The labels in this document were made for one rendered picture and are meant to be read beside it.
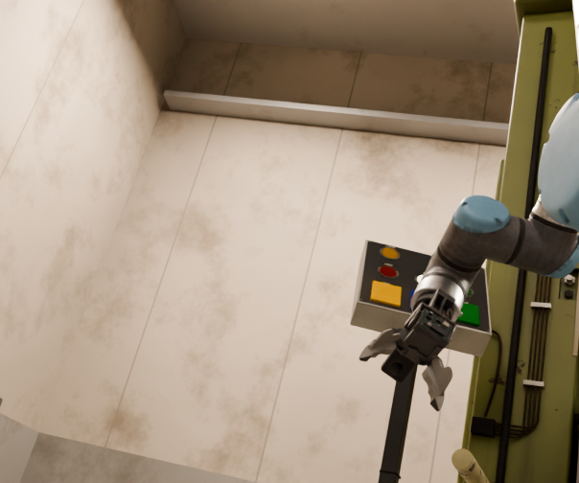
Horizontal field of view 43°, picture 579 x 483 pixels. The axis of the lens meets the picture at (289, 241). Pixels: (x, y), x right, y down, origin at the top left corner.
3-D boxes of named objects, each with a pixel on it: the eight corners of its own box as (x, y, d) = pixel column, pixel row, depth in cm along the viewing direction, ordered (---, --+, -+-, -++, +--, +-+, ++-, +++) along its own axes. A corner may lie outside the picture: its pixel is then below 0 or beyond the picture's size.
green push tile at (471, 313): (479, 324, 179) (478, 305, 185) (450, 317, 178) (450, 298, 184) (477, 330, 180) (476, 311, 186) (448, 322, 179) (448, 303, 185)
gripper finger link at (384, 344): (363, 327, 117) (405, 319, 123) (348, 349, 121) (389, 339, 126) (373, 343, 116) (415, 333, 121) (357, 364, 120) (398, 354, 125)
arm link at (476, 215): (520, 201, 134) (491, 250, 142) (460, 184, 134) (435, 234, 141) (525, 232, 127) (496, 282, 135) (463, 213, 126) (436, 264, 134)
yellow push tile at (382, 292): (400, 305, 179) (401, 286, 185) (370, 297, 179) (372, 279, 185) (398, 310, 180) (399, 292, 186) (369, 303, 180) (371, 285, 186)
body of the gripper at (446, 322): (410, 320, 120) (429, 281, 130) (386, 350, 126) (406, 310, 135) (450, 346, 120) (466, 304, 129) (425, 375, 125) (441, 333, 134)
